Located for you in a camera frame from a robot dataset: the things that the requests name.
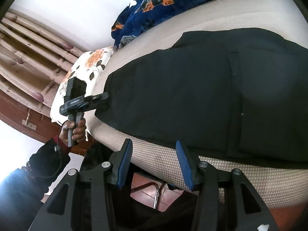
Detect person's left hand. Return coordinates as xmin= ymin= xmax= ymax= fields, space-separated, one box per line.
xmin=59 ymin=118 xmax=86 ymax=148

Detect person's left forearm dark sleeve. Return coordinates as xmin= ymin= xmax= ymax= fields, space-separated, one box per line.
xmin=1 ymin=137 xmax=71 ymax=200

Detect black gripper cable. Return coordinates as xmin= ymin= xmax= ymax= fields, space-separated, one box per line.
xmin=35 ymin=144 xmax=64 ymax=179

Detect white floral pillow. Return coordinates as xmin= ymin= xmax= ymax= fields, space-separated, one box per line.
xmin=50 ymin=46 xmax=114 ymax=125

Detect beige patterned curtain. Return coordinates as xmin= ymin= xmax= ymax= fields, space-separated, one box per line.
xmin=1 ymin=12 xmax=83 ymax=116

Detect black pants with orange lining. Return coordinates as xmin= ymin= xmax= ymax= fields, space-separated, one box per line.
xmin=95 ymin=28 xmax=307 ymax=169

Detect brown wooden bed frame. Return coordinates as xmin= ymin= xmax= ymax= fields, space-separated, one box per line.
xmin=0 ymin=90 xmax=94 ymax=154

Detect metal chair frame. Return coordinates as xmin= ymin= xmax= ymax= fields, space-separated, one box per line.
xmin=131 ymin=182 xmax=168 ymax=212

